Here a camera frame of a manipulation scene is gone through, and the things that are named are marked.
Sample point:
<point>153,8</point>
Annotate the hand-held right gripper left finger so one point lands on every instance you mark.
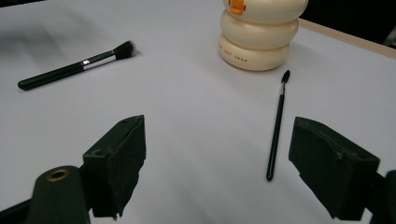
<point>118,161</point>

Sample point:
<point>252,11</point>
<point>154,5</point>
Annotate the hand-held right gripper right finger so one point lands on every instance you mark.
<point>333,168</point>

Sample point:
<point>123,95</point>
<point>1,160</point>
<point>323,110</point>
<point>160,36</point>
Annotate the thin black makeup brush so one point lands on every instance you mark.
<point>277,130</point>

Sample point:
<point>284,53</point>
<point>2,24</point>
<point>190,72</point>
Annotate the large black makeup brush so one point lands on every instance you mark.
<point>62,72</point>

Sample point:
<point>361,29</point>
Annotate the cream ribbed duck brush holder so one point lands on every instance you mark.
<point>258,37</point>

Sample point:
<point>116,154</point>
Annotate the light wooden table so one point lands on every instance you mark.
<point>342,37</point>

